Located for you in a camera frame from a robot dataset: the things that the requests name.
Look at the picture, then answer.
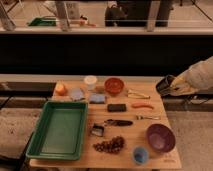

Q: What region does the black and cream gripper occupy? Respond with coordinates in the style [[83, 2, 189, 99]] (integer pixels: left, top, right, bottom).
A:
[[156, 74, 198, 97]]

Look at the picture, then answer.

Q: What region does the white cup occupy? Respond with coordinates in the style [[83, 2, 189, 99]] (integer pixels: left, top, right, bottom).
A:
[[84, 75, 97, 90]]

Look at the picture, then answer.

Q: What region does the small black metal clip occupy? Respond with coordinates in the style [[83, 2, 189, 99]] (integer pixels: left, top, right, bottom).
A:
[[90, 124, 104, 137]]

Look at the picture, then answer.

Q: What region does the blue sponge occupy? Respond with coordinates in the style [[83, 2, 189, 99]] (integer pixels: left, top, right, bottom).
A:
[[89, 94, 106, 104]]

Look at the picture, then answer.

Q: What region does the orange fruit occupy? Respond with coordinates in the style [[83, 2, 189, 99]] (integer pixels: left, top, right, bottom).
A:
[[55, 83, 67, 96]]

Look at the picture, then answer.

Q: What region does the metal fork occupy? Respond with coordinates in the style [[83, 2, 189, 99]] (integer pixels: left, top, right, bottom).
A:
[[136, 115, 160, 120]]

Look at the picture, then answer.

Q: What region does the purple bowl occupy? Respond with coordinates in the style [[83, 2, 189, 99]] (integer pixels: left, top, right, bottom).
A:
[[146, 124, 176, 153]]

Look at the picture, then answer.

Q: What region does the bunch of dark grapes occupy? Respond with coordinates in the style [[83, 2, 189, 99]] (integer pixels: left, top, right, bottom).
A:
[[93, 136, 125, 154]]

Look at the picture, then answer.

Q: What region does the person in dark clothes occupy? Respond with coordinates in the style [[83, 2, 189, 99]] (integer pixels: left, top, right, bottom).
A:
[[105, 0, 173, 27]]

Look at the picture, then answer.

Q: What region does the black rectangular block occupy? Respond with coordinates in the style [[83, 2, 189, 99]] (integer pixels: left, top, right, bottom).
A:
[[107, 104, 127, 112]]

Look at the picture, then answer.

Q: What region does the blue cup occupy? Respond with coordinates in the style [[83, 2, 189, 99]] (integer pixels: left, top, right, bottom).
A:
[[133, 147, 149, 165]]

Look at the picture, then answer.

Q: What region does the distant green tray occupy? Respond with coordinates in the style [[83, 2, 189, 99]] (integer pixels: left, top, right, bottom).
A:
[[28, 17, 56, 26]]

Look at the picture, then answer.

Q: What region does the red bowl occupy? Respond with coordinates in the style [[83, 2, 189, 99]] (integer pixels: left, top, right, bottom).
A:
[[104, 77, 124, 95]]

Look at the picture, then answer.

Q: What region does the orange carrot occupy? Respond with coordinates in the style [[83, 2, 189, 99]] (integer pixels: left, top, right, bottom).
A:
[[131, 103, 154, 109]]

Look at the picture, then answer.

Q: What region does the green plastic tray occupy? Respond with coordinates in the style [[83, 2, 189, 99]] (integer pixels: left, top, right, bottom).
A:
[[26, 101, 88, 161]]

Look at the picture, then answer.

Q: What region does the wooden folding table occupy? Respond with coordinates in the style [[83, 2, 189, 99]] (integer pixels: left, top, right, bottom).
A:
[[29, 82, 181, 169]]

